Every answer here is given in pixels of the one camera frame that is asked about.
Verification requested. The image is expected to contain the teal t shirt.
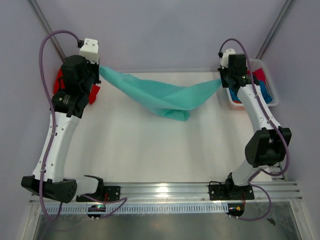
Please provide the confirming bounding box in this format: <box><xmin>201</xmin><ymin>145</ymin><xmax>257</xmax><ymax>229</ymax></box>
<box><xmin>99</xmin><ymin>66</ymin><xmax>222</xmax><ymax>122</ymax></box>

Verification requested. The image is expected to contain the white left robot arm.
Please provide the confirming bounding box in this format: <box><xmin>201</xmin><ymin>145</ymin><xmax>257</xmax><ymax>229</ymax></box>
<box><xmin>21</xmin><ymin>55</ymin><xmax>105</xmax><ymax>203</ymax></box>

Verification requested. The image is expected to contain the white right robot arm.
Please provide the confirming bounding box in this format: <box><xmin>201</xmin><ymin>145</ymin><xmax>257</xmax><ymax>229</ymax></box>
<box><xmin>218</xmin><ymin>48</ymin><xmax>292</xmax><ymax>200</ymax></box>

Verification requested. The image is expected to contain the white plastic basket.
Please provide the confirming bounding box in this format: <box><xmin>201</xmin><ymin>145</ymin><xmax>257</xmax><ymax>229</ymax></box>
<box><xmin>226</xmin><ymin>58</ymin><xmax>279</xmax><ymax>110</ymax></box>

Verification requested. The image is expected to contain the magenta t shirt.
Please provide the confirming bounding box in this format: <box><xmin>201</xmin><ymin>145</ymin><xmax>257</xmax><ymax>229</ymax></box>
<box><xmin>252</xmin><ymin>68</ymin><xmax>266</xmax><ymax>83</ymax></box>

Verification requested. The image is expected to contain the red folded t shirt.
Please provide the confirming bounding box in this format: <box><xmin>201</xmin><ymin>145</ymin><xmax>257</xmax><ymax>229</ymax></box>
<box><xmin>52</xmin><ymin>68</ymin><xmax>101</xmax><ymax>105</ymax></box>

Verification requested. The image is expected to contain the blue t shirt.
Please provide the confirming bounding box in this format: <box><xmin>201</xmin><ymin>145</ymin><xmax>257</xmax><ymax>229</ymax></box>
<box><xmin>229</xmin><ymin>80</ymin><xmax>273</xmax><ymax>104</ymax></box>

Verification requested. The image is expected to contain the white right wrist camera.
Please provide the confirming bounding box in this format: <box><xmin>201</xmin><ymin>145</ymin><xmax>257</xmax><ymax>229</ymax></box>
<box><xmin>220</xmin><ymin>48</ymin><xmax>236</xmax><ymax>69</ymax></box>

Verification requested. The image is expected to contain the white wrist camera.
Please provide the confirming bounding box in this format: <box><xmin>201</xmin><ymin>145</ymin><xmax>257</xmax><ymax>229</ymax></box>
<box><xmin>220</xmin><ymin>48</ymin><xmax>236</xmax><ymax>69</ymax></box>
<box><xmin>79</xmin><ymin>38</ymin><xmax>100</xmax><ymax>65</ymax></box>

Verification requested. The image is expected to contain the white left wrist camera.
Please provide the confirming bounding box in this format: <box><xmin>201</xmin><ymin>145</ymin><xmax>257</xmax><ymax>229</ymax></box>
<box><xmin>79</xmin><ymin>38</ymin><xmax>100</xmax><ymax>65</ymax></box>

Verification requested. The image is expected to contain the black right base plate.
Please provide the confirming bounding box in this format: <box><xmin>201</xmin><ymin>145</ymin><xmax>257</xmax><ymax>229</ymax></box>
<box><xmin>208</xmin><ymin>181</ymin><xmax>255</xmax><ymax>201</ymax></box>

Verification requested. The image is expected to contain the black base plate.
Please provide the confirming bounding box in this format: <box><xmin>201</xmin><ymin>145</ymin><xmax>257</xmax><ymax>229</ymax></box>
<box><xmin>208</xmin><ymin>181</ymin><xmax>255</xmax><ymax>201</ymax></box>
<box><xmin>75</xmin><ymin>185</ymin><xmax>121</xmax><ymax>203</ymax></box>

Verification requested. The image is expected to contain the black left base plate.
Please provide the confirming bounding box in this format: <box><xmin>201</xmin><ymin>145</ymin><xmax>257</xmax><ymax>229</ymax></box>
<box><xmin>75</xmin><ymin>185</ymin><xmax>121</xmax><ymax>203</ymax></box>

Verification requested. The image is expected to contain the aluminium mounting rail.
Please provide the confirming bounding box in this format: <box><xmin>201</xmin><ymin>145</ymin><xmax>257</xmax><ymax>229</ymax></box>
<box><xmin>28</xmin><ymin>181</ymin><xmax>303</xmax><ymax>205</ymax></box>

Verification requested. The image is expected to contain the white slotted cable duct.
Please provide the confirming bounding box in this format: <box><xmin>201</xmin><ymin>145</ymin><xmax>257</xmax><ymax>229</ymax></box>
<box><xmin>39</xmin><ymin>202</ymin><xmax>229</xmax><ymax>215</ymax></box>

